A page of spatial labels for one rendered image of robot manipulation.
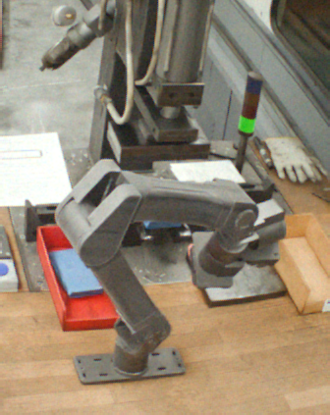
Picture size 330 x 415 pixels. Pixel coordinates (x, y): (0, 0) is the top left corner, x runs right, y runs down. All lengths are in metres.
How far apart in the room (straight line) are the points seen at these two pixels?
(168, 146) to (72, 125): 2.29
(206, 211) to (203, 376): 0.37
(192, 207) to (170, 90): 0.38
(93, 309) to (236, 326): 0.28
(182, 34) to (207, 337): 0.57
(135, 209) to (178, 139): 0.47
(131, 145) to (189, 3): 0.32
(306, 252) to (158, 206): 0.68
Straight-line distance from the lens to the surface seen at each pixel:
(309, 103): 2.42
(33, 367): 1.47
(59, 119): 3.95
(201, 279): 1.44
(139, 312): 1.35
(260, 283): 1.70
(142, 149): 1.63
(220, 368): 1.53
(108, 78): 1.85
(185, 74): 1.58
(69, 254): 1.71
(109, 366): 1.48
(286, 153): 2.14
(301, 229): 1.87
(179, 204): 1.24
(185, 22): 1.53
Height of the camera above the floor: 1.99
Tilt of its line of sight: 35 degrees down
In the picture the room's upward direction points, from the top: 9 degrees clockwise
